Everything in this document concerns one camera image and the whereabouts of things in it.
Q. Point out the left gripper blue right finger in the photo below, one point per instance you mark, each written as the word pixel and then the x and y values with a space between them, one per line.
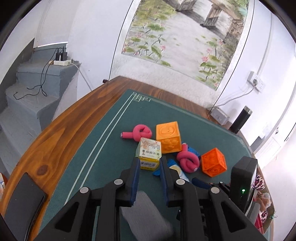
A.
pixel 164 171

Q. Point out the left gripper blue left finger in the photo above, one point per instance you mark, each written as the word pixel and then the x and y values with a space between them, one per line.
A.
pixel 134 179

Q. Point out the yellow paper box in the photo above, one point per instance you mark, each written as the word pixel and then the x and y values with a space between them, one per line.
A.
pixel 149 152

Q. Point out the dark orange rubber cube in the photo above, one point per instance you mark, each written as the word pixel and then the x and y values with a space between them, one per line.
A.
pixel 213 163

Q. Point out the grey knitted sock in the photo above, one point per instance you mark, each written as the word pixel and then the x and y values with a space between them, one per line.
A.
pixel 145 220

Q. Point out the blue cloth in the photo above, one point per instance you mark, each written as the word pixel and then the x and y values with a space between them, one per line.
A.
pixel 171 161

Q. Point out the blue snack packet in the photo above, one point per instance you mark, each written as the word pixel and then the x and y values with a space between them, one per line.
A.
pixel 181 174

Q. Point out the pink foam curler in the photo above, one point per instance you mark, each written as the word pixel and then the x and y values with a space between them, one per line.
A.
pixel 188 158
pixel 137 133

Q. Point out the light orange rubber cube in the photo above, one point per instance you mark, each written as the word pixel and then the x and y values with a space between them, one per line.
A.
pixel 169 136

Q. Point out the green table mat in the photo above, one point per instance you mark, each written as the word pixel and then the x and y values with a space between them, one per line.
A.
pixel 152 171

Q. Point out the pastel fluffy toy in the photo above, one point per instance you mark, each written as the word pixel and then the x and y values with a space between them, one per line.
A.
pixel 264 200

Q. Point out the grey box device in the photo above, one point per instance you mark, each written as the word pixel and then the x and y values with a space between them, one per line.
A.
pixel 219 116

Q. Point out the black thermos bottle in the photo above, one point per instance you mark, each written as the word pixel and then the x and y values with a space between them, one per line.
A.
pixel 241 120

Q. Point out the black phone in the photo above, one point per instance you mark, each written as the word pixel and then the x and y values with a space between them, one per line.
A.
pixel 23 207

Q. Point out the landscape scroll painting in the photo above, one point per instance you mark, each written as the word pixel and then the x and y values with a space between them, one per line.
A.
pixel 189 48

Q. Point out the grey concrete stairs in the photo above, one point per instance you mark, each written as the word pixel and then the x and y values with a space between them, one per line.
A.
pixel 30 94

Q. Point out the white power strip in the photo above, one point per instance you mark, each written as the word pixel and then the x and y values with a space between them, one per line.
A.
pixel 62 63

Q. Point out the black camera box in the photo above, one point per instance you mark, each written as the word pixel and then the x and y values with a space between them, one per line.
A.
pixel 243 176

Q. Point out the white wall socket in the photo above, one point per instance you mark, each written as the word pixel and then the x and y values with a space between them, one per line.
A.
pixel 256 82

